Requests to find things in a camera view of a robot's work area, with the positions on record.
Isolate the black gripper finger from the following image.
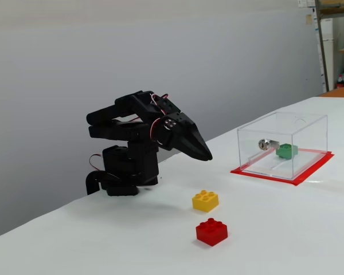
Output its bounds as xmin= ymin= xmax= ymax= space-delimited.
xmin=174 ymin=133 xmax=204 ymax=160
xmin=187 ymin=124 xmax=213 ymax=161

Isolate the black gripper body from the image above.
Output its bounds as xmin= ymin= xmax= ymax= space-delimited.
xmin=156 ymin=112 xmax=196 ymax=151

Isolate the green lego brick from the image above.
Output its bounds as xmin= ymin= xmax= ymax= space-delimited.
xmin=275 ymin=143 xmax=299 ymax=160

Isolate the yellow lego brick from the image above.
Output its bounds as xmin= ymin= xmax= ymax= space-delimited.
xmin=191 ymin=190 xmax=220 ymax=213

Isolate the red lego brick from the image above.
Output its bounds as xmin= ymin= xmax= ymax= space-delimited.
xmin=195 ymin=218 xmax=228 ymax=246

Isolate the transparent plastic box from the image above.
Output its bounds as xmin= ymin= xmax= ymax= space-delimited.
xmin=237 ymin=111 xmax=328 ymax=180

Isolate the silver cam lock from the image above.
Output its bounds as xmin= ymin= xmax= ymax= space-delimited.
xmin=257 ymin=139 xmax=280 ymax=151

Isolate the black table clamp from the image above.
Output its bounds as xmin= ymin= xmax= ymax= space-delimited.
xmin=85 ymin=170 xmax=121 ymax=196

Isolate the red tape square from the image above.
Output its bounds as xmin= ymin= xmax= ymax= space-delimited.
xmin=230 ymin=146 xmax=335 ymax=187

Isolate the orange table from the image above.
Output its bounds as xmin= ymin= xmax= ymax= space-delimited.
xmin=318 ymin=87 xmax=344 ymax=98

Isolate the grey metal shelf post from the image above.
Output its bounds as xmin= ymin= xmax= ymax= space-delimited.
xmin=315 ymin=0 xmax=344 ymax=92

